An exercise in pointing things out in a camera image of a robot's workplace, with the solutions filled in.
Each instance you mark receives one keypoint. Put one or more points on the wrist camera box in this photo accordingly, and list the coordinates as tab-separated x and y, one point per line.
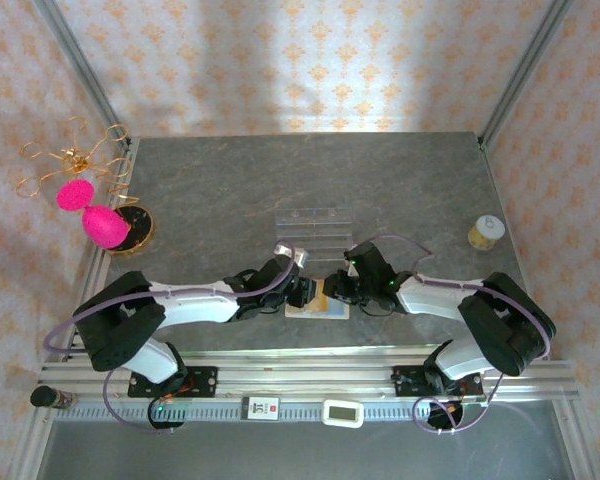
352	270
291	255

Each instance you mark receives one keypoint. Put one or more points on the small black-capped bottle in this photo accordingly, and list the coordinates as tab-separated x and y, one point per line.
50	397

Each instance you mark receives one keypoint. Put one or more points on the clear acrylic stand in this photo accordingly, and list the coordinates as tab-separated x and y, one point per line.
312	232

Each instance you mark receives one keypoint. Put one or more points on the aluminium front frame rail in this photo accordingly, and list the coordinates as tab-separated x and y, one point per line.
305	372

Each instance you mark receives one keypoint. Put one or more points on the small pink foam ball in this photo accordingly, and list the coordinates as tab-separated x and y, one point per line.
75	196

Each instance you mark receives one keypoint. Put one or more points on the aluminium side rail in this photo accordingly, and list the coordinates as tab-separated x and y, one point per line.
92	270

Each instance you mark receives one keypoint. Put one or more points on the yellow tape roll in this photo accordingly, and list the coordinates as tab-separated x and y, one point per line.
486	231

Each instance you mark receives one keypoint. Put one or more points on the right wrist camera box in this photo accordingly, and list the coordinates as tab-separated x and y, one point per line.
352	270

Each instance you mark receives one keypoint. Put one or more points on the large pink foam egg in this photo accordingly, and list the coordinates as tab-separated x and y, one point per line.
104	227

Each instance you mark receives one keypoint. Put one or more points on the white label tag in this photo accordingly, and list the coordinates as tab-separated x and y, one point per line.
260	408

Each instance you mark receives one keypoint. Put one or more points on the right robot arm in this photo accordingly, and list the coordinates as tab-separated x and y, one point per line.
495	320

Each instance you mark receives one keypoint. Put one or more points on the aluminium frame post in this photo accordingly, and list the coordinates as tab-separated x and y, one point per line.
82	70
525	70

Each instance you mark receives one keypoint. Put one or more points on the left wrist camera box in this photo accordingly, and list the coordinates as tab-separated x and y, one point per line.
291	255

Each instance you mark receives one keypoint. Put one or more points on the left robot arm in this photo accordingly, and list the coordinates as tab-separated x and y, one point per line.
190	307

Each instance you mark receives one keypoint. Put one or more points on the white digital timer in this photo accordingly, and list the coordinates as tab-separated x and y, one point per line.
342	413

